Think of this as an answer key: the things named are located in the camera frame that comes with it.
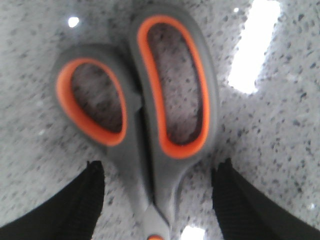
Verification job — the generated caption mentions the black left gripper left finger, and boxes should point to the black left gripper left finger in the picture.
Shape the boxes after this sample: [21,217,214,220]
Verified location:
[0,161,105,240]

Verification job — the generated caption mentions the grey orange scissors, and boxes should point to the grey orange scissors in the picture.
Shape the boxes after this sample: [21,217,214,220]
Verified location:
[51,3,220,240]

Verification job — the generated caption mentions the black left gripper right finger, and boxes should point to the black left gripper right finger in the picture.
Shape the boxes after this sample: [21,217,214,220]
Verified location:
[211,158,320,240]

